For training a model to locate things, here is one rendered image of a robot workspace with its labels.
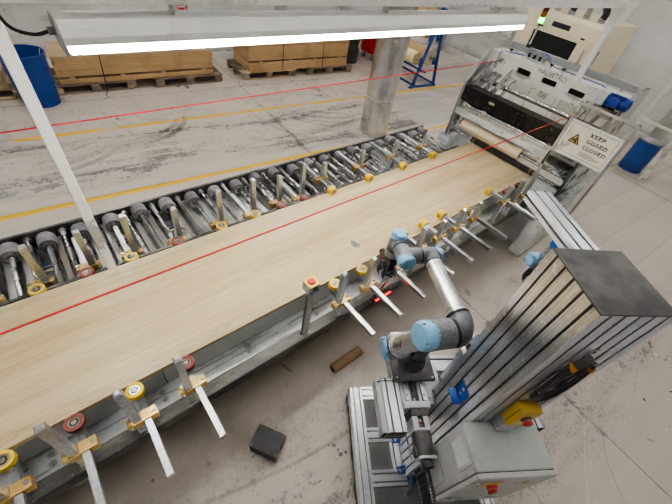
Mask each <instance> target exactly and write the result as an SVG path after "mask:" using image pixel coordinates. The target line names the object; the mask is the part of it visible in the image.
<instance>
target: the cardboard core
mask: <svg viewBox="0 0 672 504"><path fill-rule="evenodd" d="M362 354H363V351H362V349H361V348H360V347H359V346H357V347H355V348H354V349H352V350H351V351H349V352H348V353H346V354H345V355H344V356H342V357H341V358H339V359H338V360H336V361H335V362H333V363H332V364H330V369H331V371H332V372H333V373H334V374H335V373H337V372H338V371H340V370H341V369H342V368H344V367H345V366H347V365H348V364H349V363H351V362H352V361H354V360H355V359H356V358H358V357H359V356H361V355H362Z"/></svg>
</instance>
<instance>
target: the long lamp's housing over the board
mask: <svg viewBox="0 0 672 504"><path fill-rule="evenodd" d="M46 12H47V15H48V18H49V21H50V24H51V26H54V28H55V30H56V33H57V35H55V37H56V39H57V42H58V44H59V45H60V47H61V48H62V50H63V51H64V53H65V54H66V55H67V57H71V56H70V53H69V50H68V47H67V46H85V45H107V44H128V43H150V42H171V41H193V40H214V39H236V38H258V37H279V36H301V35H322V34H344V33H365V32H387V31H408V30H430V29H451V28H473V27H495V26H516V25H523V28H522V29H523V30H524V28H525V26H526V25H527V23H528V14H527V13H524V12H521V11H518V10H500V11H499V13H497V12H494V10H389V12H388V14H387V13H385V12H383V10H174V15H172V14H171V13H170V12H169V10H150V11H46Z"/></svg>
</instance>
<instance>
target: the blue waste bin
mask: <svg viewBox="0 0 672 504"><path fill-rule="evenodd" d="M13 46H14V48H15V50H16V52H17V55H18V57H19V59H20V61H21V63H22V65H23V67H24V70H25V72H26V74H27V76H28V78H29V80H30V82H31V84H32V87H33V89H34V91H35V93H36V95H37V97H38V99H39V102H40V104H41V106H42V108H43V109H44V108H50V107H54V106H57V105H58V104H60V103H61V99H60V96H59V93H58V90H57V88H56V85H55V82H54V79H53V76H52V74H51V71H50V68H49V65H48V62H47V60H46V57H45V54H44V50H45V49H44V48H41V47H38V46H34V45H27V44H13ZM43 49H44V50H43ZM45 52H46V50H45ZM46 54H47V58H48V61H49V64H50V66H51V68H53V67H52V65H51V62H50V60H49V56H48V53H47V52H46ZM0 63H1V65H2V67H3V69H4V70H5V72H6V74H7V76H8V77H9V79H10V81H11V83H12V84H13V86H14V88H15V90H16V91H17V93H18V95H19V96H20V98H21V100H22V102H23V103H24V101H23V99H22V97H21V95H20V93H19V91H18V89H17V87H16V85H15V83H14V81H13V79H12V77H11V75H10V73H9V71H8V69H7V67H6V65H5V63H4V61H3V59H2V57H1V55H0ZM24 105H25V103H24ZM25 106H26V105H25Z"/></svg>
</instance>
